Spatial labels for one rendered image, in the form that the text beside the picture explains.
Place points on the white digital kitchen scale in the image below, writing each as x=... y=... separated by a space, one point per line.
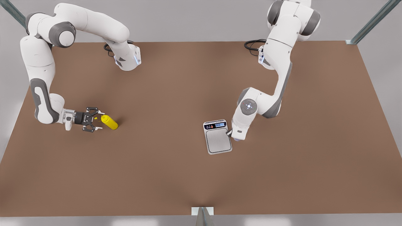
x=218 y=139

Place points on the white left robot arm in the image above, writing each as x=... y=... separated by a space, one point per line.
x=276 y=59

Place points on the silver frame post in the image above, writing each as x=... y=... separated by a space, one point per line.
x=203 y=216
x=14 y=13
x=372 y=22

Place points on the yellow sauce bottle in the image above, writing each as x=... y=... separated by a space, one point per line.
x=110 y=122

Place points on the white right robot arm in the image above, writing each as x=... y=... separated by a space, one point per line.
x=39 y=59

